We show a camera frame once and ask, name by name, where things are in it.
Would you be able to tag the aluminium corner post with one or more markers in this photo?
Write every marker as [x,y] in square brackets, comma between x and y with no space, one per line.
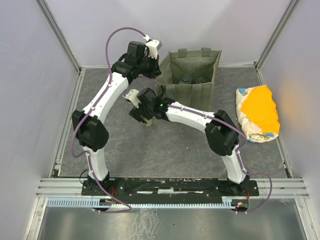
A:
[292,5]
[45,9]

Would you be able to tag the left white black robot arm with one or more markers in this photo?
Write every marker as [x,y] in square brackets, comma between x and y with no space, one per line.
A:
[89,130]

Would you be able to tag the right aluminium corner post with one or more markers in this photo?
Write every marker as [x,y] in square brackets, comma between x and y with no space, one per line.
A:
[292,5]

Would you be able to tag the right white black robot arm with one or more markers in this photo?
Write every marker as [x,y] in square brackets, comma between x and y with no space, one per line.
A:
[220,131]

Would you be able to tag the clear bottle dark cap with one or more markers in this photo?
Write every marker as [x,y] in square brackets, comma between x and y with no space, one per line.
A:
[202,80]

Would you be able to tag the yellow patterned snack bag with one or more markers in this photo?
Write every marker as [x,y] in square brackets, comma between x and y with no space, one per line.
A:
[257,114]

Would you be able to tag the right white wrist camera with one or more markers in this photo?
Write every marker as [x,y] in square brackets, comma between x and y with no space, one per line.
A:
[132,96]

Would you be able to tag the olive green canvas bag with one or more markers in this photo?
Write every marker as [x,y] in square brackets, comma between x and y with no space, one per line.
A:
[193,63]

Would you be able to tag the green liquid white-cap bottle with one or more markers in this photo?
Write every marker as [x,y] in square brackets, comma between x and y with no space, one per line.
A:
[148,122]

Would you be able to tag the aluminium front rail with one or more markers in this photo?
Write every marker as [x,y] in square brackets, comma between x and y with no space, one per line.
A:
[282,188]

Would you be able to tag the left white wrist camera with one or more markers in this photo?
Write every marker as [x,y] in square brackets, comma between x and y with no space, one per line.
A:
[152,46]

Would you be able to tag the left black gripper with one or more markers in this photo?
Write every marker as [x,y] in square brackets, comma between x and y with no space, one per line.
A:
[155,71]

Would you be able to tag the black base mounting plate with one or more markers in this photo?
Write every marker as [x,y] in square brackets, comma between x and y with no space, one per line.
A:
[177,190]

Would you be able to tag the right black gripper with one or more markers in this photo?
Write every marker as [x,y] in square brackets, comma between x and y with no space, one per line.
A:
[135,113]

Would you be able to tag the left aluminium corner post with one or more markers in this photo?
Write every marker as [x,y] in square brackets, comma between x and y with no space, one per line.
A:
[45,9]

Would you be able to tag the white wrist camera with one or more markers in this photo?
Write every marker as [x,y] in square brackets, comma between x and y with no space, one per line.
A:
[132,96]
[152,46]

